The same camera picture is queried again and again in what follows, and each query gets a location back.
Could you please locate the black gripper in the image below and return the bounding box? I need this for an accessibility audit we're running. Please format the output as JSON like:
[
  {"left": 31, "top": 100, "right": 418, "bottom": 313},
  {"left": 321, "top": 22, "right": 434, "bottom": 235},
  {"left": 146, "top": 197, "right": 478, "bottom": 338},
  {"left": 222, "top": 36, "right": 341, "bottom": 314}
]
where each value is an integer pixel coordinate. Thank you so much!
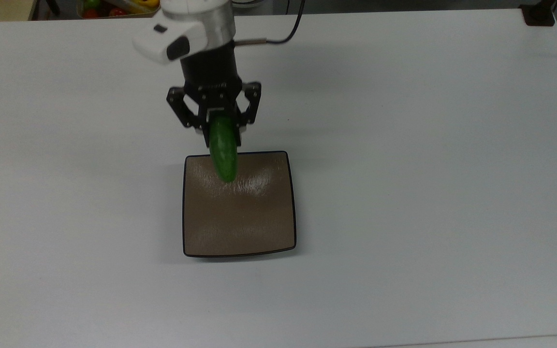
[{"left": 166, "top": 42, "right": 263, "bottom": 148}]

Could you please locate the green cucumber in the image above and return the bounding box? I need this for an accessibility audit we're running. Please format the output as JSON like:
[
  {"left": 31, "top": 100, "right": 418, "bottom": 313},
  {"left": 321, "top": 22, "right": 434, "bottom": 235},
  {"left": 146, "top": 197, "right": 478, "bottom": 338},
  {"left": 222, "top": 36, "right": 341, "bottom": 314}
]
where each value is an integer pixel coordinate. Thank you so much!
[{"left": 209, "top": 115, "right": 238, "bottom": 183}]

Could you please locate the square brown ceramic plate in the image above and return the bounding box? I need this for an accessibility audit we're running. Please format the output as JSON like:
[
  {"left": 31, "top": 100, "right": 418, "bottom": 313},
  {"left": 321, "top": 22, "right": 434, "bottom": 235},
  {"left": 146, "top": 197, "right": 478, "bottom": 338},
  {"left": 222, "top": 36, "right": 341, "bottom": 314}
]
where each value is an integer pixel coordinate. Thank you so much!
[{"left": 182, "top": 150, "right": 297, "bottom": 258}]

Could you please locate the yellow toy pepper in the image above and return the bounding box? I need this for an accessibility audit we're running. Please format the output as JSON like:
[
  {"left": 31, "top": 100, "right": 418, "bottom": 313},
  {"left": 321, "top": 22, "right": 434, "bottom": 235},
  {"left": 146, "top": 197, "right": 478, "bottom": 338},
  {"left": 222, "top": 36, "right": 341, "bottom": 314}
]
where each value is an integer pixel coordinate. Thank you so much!
[{"left": 128, "top": 0, "right": 161, "bottom": 14}]

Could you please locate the clear toy fruit box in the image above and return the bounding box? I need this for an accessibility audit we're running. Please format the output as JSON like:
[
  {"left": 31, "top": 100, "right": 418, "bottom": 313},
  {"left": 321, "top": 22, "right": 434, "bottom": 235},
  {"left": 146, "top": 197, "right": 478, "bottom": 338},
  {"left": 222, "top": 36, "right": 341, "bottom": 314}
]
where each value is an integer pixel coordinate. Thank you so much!
[{"left": 76, "top": 0, "right": 161, "bottom": 19}]

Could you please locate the black table clamp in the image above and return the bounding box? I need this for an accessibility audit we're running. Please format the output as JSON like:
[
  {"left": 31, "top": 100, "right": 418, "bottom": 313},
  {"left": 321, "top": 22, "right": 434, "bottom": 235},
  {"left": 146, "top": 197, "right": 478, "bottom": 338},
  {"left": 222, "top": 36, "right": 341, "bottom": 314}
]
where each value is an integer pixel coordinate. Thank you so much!
[{"left": 520, "top": 0, "right": 557, "bottom": 27}]

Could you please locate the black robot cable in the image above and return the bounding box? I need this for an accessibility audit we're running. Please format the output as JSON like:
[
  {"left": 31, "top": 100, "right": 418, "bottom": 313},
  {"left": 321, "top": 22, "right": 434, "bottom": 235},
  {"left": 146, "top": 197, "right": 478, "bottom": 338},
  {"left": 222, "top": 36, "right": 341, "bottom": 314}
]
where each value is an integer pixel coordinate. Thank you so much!
[{"left": 234, "top": 0, "right": 306, "bottom": 47}]

